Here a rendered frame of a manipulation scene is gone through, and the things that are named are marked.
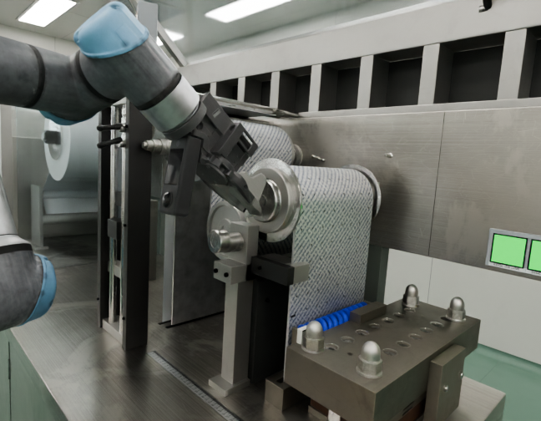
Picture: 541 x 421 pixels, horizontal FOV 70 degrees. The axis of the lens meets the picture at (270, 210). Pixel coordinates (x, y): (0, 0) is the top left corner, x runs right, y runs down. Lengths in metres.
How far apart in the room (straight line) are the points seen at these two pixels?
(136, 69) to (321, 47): 0.66
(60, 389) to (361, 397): 0.52
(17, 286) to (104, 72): 0.40
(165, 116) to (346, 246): 0.43
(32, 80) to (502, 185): 0.75
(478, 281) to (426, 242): 2.48
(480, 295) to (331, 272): 2.67
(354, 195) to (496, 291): 2.63
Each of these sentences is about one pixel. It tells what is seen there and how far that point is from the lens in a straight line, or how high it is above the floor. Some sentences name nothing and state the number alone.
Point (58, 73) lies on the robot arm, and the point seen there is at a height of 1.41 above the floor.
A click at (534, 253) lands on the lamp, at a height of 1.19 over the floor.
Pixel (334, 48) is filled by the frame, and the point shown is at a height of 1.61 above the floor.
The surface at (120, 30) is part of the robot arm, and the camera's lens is 0.51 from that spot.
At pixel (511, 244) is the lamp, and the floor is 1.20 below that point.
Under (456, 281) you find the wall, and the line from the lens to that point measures 3.41.
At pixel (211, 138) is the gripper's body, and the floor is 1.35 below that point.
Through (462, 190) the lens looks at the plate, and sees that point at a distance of 0.85.
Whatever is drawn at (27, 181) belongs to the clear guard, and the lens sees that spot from 1.50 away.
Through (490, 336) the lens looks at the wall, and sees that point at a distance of 3.43.
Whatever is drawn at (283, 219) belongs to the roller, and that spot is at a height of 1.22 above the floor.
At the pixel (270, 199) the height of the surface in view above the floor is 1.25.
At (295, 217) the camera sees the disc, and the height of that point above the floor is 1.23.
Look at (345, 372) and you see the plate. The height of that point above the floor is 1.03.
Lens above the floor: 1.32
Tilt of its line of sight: 7 degrees down
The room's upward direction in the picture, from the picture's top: 4 degrees clockwise
